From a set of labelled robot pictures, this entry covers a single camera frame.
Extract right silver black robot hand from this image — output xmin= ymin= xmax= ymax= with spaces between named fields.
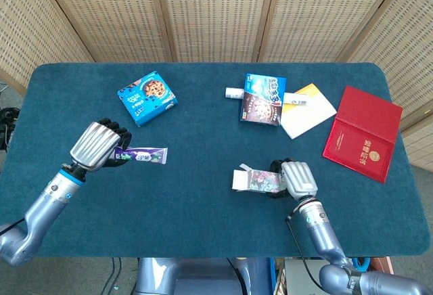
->
xmin=267 ymin=158 xmax=319 ymax=201

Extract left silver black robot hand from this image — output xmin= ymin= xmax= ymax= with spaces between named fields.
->
xmin=69 ymin=117 xmax=133 ymax=173

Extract floral toothpaste carton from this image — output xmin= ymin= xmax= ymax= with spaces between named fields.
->
xmin=231 ymin=162 xmax=285 ymax=194

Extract purple toothpaste tube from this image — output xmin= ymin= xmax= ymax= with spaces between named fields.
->
xmin=113 ymin=145 xmax=169 ymax=165

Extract blue and brown cookie box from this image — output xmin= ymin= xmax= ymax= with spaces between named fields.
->
xmin=239 ymin=73 xmax=288 ymax=127

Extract white yellow paper pad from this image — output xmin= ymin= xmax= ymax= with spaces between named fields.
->
xmin=280 ymin=83 xmax=338 ymax=140

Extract red certificate folder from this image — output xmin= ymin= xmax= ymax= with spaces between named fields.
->
xmin=322 ymin=85 xmax=404 ymax=184

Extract black equipment on floor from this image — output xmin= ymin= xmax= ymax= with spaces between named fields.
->
xmin=0 ymin=106 xmax=18 ymax=152

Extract grey laptop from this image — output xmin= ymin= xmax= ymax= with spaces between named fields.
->
xmin=283 ymin=259 xmax=325 ymax=295

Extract white tube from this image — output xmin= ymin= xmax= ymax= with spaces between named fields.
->
xmin=225 ymin=87 xmax=311 ymax=107

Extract teal table cloth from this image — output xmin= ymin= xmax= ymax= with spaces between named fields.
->
xmin=0 ymin=62 xmax=430 ymax=258

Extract blue-grey robot torso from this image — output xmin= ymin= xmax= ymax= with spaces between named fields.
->
xmin=135 ymin=257 xmax=271 ymax=295

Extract woven bamboo folding screen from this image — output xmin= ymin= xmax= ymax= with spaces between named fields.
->
xmin=0 ymin=0 xmax=433 ymax=173

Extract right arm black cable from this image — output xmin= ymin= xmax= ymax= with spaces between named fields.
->
xmin=286 ymin=212 xmax=327 ymax=291

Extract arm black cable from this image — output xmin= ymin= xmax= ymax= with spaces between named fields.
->
xmin=286 ymin=212 xmax=327 ymax=291
xmin=0 ymin=218 xmax=27 ymax=237

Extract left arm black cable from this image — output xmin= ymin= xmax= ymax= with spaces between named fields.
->
xmin=0 ymin=218 xmax=27 ymax=237

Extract black floor cables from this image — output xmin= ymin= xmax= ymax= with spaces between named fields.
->
xmin=100 ymin=257 xmax=123 ymax=295

